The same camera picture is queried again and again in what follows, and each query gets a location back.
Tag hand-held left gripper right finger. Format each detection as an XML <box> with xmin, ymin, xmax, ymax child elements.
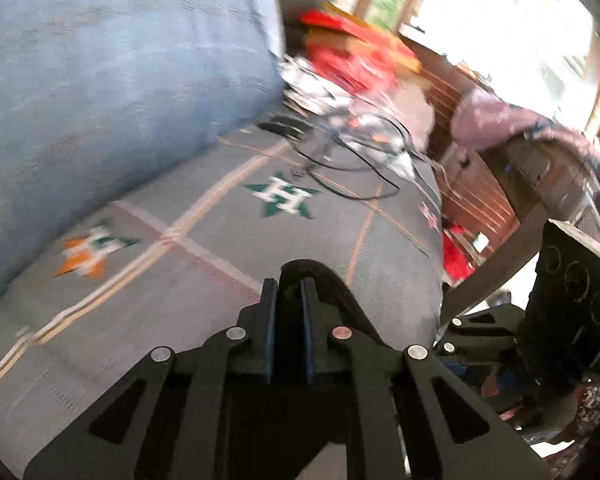
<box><xmin>301</xmin><ymin>277</ymin><xmax>550</xmax><ymax>480</ymax></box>

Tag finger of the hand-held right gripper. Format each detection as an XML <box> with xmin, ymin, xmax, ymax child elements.
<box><xmin>449</xmin><ymin>304</ymin><xmax>527</xmax><ymax>337</ymax></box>
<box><xmin>432</xmin><ymin>336</ymin><xmax>527</xmax><ymax>377</ymax></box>

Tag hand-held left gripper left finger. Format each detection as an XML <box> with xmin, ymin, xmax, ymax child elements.
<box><xmin>22</xmin><ymin>278</ymin><xmax>301</xmax><ymax>480</ymax></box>

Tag wooden chair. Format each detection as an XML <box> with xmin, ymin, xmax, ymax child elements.
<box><xmin>439</xmin><ymin>127</ymin><xmax>600</xmax><ymax>328</ymax></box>

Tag black pants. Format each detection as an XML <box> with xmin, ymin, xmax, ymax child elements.
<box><xmin>278</xmin><ymin>258</ymin><xmax>382</xmax><ymax>348</ymax></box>

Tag pink cloth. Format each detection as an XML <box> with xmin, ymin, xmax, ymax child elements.
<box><xmin>451</xmin><ymin>87</ymin><xmax>600</xmax><ymax>233</ymax></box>

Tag pile of red packets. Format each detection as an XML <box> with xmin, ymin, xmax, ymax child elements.
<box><xmin>299</xmin><ymin>7</ymin><xmax>422</xmax><ymax>95</ymax></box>

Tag grey printed bedsheet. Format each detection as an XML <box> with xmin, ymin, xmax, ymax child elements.
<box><xmin>0</xmin><ymin>125</ymin><xmax>446</xmax><ymax>480</ymax></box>

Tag red bag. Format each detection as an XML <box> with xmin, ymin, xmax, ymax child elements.
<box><xmin>441</xmin><ymin>224</ymin><xmax>477</xmax><ymax>283</ymax></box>

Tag wooden slatted cabinet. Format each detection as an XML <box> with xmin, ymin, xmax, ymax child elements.
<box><xmin>415</xmin><ymin>52</ymin><xmax>523</xmax><ymax>266</ymax></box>

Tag window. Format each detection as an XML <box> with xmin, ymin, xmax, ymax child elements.
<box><xmin>352</xmin><ymin>0</ymin><xmax>600</xmax><ymax>148</ymax></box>

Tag black cable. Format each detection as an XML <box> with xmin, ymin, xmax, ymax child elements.
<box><xmin>257</xmin><ymin>109</ymin><xmax>431</xmax><ymax>202</ymax></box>

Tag patterned rug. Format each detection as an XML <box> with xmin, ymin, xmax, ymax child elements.
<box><xmin>547</xmin><ymin>367</ymin><xmax>600</xmax><ymax>480</ymax></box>

